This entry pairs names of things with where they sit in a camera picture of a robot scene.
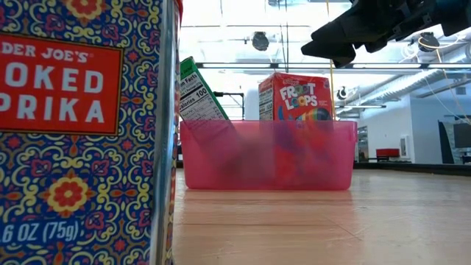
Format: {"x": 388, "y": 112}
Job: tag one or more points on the smoked paprika tin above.
{"x": 73, "y": 147}

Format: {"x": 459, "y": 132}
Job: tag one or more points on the white ceiling duct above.
{"x": 404, "y": 86}

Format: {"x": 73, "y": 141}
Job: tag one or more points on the pink translucent plastic bin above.
{"x": 268, "y": 165}

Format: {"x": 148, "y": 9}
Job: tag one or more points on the round black ceiling fixture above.
{"x": 260, "y": 41}
{"x": 342, "y": 93}
{"x": 428, "y": 41}

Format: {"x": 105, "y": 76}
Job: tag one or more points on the black aluminium table frame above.
{"x": 423, "y": 168}

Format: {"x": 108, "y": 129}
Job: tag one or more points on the green Apple Jacks box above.
{"x": 200, "y": 92}

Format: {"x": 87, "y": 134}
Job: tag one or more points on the dark monitor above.
{"x": 461, "y": 136}

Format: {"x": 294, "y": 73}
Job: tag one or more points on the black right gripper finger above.
{"x": 346, "y": 31}
{"x": 335, "y": 53}

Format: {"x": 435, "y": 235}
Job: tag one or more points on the red bench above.
{"x": 388, "y": 152}

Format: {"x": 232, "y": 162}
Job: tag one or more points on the black overhead bar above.
{"x": 257, "y": 66}

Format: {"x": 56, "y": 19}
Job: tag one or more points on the black background frame stand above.
{"x": 235, "y": 94}

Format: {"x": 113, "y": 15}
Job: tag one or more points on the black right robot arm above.
{"x": 456, "y": 18}

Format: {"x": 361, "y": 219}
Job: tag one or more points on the red Froot Loops box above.
{"x": 298, "y": 95}

